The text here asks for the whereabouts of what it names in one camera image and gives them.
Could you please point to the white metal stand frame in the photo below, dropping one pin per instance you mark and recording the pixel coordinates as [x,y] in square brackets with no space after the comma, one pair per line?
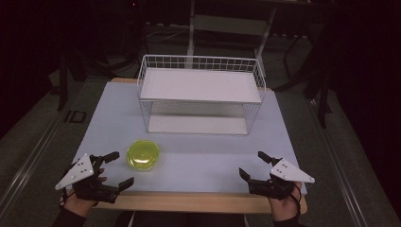
[191,31]

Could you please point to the person's right hand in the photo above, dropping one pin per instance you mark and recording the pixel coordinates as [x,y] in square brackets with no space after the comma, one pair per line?
[285,208]

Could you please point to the light blue table mat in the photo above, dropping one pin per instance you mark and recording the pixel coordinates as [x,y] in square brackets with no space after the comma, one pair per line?
[195,164]

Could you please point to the black stand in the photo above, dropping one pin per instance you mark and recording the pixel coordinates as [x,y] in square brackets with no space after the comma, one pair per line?
[324,94]
[62,82]

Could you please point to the yellow-green lidded container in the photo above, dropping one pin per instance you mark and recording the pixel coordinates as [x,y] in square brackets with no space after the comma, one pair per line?
[143,155]

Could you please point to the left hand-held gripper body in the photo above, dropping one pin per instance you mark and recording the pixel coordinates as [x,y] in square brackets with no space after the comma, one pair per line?
[78,171]

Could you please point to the person's left hand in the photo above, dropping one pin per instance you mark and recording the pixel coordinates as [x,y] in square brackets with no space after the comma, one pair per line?
[80,206]

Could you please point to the metal floor rail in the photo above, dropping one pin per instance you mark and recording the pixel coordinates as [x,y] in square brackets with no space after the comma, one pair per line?
[340,164]
[28,164]

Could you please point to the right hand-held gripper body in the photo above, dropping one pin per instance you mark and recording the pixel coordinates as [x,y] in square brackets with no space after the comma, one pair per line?
[291,172]

